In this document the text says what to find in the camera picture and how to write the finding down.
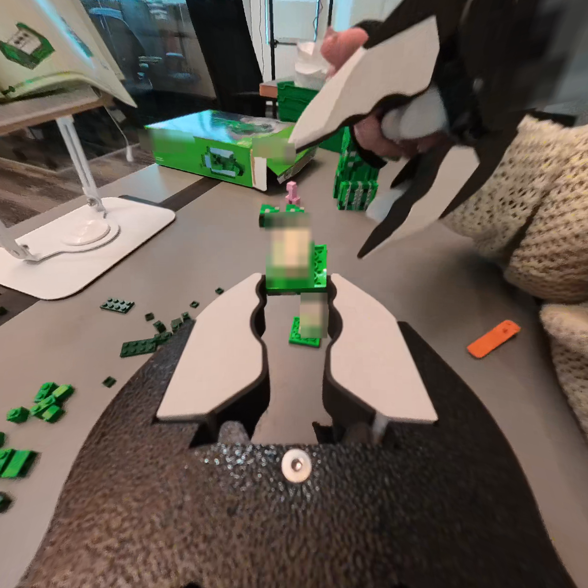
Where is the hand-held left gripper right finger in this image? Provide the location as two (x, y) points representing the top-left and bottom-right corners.
(323, 272), (440, 445)

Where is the group of black office chairs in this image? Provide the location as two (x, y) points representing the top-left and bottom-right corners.
(87, 0), (217, 115)

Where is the pile of green lego bricks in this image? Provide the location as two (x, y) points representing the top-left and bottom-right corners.
(0, 382), (75, 479)

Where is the black partition panel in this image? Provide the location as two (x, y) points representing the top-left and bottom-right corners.
(186, 0), (267, 118)

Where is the green lego box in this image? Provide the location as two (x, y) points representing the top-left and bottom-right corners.
(145, 109), (318, 191)

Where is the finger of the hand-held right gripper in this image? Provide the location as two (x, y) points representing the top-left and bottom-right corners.
(357, 145), (481, 259)
(288, 16), (441, 154)

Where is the pile of dark green pieces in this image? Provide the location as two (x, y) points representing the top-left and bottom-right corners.
(99, 287), (226, 389)

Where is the white paper bag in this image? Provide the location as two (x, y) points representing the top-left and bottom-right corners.
(294, 39), (331, 88)

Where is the white book stand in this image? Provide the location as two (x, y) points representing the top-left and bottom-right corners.
(0, 85), (176, 300)

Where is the orange brick separator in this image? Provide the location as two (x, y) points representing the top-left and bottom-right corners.
(467, 320), (522, 359)

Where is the lego instruction booklet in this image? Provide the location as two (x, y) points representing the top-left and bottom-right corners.
(0, 0), (138, 108)

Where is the green plastic crate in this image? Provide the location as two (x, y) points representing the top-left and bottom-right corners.
(277, 80), (350, 152)

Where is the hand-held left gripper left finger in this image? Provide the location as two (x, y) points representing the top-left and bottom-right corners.
(155, 272), (270, 444)

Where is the green lego panel with studs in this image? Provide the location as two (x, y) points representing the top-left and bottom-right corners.
(288, 317), (322, 348)

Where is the person's right hand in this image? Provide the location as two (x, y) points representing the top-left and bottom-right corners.
(321, 27), (448, 161)

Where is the large green lego figure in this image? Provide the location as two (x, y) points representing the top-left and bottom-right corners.
(333, 126), (379, 212)

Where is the person's knit sweater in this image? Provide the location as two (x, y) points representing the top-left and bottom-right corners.
(540, 303), (588, 437)

